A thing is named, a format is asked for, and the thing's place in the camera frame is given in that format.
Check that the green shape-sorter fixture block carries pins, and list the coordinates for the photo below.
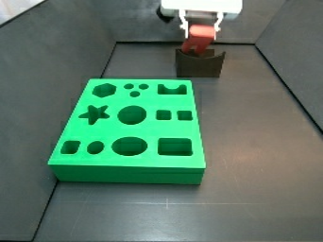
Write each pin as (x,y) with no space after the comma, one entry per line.
(132,133)

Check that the black curved support bracket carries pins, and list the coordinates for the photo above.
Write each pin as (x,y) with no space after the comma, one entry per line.
(193,66)

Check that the red square-circle object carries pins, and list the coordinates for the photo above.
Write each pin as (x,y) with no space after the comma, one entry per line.
(200,36)

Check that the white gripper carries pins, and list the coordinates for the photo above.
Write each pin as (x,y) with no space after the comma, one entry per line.
(222,8)

